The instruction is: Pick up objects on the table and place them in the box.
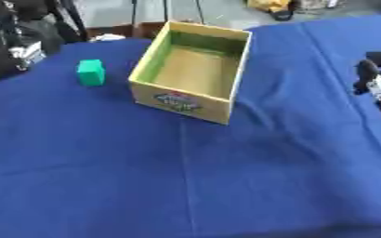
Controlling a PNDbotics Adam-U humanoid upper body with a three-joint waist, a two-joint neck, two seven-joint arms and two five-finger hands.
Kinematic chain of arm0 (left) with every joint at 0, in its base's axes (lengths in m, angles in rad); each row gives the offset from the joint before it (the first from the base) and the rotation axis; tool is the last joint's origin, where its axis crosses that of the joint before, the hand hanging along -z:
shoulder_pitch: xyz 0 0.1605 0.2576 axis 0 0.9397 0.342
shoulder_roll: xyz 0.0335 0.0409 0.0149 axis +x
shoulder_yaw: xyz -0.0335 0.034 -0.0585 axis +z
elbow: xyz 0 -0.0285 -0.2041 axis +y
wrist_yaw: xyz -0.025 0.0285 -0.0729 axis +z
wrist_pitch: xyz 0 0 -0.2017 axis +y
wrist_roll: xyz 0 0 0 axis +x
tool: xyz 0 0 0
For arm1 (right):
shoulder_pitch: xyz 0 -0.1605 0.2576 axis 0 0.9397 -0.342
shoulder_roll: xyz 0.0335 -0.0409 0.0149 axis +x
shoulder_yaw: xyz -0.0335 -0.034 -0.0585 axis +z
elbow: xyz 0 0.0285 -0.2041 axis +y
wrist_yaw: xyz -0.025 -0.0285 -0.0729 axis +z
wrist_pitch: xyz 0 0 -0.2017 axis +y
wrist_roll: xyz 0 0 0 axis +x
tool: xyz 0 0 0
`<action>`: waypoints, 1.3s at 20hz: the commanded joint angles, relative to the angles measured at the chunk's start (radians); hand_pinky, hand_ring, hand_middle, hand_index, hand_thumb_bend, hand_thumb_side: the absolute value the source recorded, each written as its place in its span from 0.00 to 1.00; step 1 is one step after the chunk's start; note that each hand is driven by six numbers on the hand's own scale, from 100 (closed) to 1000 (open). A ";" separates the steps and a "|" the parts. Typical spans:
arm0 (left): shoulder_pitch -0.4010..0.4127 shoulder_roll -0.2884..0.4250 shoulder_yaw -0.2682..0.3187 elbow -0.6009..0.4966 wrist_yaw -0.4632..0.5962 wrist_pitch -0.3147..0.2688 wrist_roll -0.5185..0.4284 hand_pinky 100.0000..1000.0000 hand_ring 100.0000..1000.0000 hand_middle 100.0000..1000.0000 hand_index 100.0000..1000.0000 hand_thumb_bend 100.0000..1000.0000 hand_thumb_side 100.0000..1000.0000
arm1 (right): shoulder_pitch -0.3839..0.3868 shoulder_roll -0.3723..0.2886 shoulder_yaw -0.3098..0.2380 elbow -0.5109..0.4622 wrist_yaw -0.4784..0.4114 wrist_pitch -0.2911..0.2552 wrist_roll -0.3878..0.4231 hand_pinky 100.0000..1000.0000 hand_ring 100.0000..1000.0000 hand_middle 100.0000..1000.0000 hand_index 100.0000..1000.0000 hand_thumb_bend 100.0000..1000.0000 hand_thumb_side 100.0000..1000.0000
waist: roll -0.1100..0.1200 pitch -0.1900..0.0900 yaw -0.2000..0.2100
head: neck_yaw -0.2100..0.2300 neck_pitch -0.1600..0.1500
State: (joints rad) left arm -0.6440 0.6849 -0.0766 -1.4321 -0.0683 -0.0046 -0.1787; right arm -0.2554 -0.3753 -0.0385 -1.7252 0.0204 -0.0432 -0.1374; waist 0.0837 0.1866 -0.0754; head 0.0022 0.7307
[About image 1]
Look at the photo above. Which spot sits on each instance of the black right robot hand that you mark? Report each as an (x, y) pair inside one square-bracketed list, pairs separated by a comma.
[(368, 74)]

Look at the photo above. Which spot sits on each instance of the tan cardboard box green inside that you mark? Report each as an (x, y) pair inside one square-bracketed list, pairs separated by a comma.
[(195, 73)]

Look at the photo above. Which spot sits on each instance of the yellow and black bag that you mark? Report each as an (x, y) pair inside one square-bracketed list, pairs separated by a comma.
[(275, 6)]

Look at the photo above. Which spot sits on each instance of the black tripod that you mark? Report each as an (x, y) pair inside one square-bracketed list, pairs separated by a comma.
[(165, 11)]

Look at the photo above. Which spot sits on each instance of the brown wooden furniture piece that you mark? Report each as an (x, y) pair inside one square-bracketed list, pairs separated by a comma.
[(124, 30)]

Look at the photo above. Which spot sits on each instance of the green block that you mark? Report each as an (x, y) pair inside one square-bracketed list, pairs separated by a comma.
[(90, 72)]

